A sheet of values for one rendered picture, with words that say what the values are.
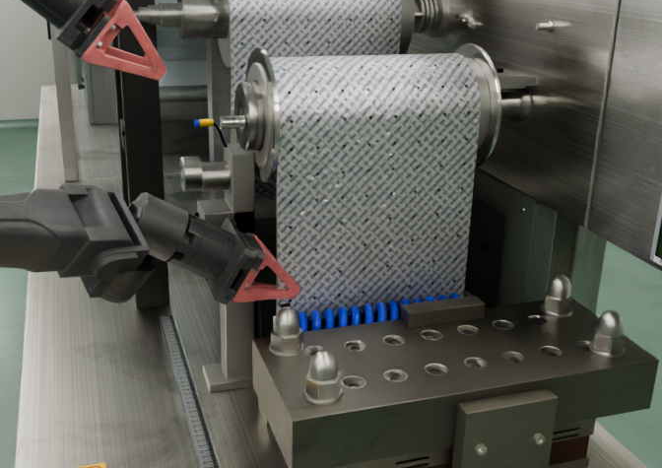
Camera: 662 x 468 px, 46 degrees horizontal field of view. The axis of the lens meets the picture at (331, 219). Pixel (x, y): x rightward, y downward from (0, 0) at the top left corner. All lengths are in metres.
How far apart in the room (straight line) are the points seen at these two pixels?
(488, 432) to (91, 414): 0.47
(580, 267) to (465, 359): 0.44
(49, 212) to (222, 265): 0.19
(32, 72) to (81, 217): 5.67
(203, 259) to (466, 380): 0.29
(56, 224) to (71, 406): 0.35
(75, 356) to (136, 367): 0.09
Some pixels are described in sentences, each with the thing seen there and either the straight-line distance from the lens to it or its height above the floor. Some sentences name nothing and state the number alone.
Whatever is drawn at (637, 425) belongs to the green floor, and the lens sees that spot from 2.77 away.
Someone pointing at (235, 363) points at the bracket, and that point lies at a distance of 1.01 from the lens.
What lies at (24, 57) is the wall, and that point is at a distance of 6.41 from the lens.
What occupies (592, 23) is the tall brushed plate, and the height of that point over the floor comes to 1.36.
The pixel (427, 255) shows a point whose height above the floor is 1.09.
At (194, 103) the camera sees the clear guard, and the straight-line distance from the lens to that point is 1.87.
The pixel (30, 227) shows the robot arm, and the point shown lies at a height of 1.20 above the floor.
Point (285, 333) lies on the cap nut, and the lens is 0.82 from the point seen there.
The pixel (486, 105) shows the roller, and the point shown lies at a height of 1.26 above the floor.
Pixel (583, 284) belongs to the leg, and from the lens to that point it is 1.26.
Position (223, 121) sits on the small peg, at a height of 1.25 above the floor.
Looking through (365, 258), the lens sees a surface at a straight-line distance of 0.91.
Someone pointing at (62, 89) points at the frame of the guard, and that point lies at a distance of 1.83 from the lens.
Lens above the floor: 1.44
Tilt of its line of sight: 20 degrees down
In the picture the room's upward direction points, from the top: 2 degrees clockwise
